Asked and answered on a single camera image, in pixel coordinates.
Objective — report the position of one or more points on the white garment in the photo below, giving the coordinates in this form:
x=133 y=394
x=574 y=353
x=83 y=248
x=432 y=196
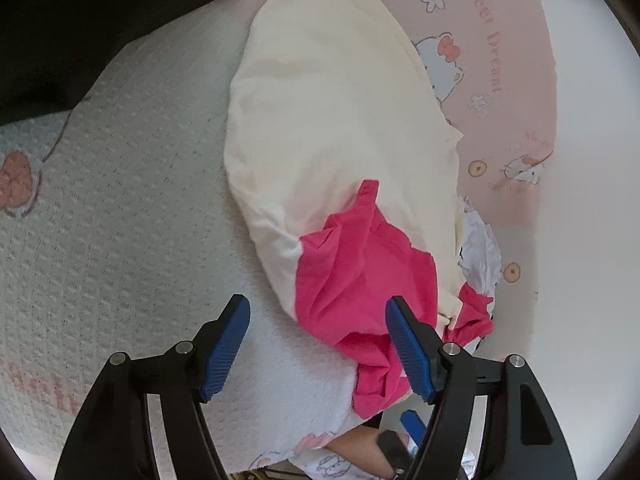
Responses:
x=480 y=245

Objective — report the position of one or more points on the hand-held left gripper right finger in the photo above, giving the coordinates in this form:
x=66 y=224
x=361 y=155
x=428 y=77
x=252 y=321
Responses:
x=410 y=350

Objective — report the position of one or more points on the black folded cloth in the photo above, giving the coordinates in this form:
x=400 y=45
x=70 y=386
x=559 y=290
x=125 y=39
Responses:
x=100 y=20

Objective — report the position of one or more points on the sofa with pink cat-print cover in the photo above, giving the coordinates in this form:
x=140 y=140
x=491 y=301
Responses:
x=125 y=210

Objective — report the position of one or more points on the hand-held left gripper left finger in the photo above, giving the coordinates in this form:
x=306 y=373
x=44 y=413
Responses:
x=225 y=350

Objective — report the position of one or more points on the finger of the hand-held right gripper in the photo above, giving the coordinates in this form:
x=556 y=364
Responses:
x=414 y=426

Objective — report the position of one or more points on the cream shirt with pink sleeves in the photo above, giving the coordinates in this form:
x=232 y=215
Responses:
x=325 y=110

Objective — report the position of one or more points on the person's printed fleece clothing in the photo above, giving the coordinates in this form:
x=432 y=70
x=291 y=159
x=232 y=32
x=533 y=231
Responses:
x=330 y=467

